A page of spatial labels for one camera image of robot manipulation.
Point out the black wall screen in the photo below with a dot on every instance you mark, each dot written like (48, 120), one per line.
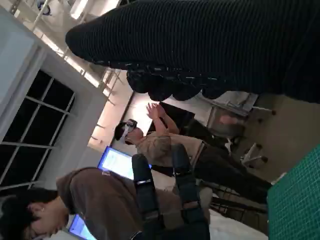
(180, 115)

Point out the white VR headset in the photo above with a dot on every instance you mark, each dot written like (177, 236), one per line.
(130, 124)

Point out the standing person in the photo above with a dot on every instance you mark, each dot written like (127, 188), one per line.
(155, 147)

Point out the lit blue computer monitor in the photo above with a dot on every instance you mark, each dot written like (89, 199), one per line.
(80, 230)
(115, 160)

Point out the dark grid window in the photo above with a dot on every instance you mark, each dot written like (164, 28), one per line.
(37, 120)

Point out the black left hand blue tape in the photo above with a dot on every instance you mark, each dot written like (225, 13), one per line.
(147, 195)

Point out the white office chair base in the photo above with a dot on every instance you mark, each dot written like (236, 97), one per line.
(250, 152)

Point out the grey chair with black frame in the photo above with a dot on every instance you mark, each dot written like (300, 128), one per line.
(206, 200)

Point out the black knitted gloved right hand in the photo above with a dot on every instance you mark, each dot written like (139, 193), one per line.
(200, 45)

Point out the seated person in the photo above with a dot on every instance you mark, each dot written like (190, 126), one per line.
(100, 195)

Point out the green cutting mat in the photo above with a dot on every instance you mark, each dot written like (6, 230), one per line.
(295, 200)

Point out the grey rolling chair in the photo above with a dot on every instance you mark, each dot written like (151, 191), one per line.
(225, 125)

